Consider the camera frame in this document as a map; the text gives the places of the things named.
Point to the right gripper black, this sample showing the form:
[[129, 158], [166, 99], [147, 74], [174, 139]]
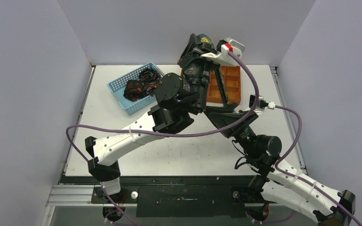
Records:
[[234, 120]]

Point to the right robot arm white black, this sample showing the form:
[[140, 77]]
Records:
[[277, 180]]

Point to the dark patterned tie in basket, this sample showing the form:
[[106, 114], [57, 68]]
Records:
[[150, 78]]

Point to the blue yellow floral tie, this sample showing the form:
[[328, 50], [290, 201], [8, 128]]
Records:
[[204, 39]]

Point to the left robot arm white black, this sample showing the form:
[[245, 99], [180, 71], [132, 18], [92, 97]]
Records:
[[177, 96]]

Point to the blue plastic basket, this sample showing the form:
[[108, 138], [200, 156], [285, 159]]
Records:
[[117, 87]]

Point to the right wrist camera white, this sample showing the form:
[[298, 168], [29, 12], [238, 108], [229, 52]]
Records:
[[261, 104]]

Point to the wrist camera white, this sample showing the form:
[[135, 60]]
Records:
[[229, 53], [261, 104]]

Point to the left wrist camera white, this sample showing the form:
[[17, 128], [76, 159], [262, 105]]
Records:
[[229, 53]]

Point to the black orange patterned tie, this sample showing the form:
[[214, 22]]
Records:
[[134, 90]]

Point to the orange wooden compartment tray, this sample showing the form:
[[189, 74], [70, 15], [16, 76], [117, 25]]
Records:
[[211, 83]]

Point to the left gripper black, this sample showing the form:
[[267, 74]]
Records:
[[192, 53]]

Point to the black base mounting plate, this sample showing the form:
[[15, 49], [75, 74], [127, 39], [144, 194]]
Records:
[[171, 196]]

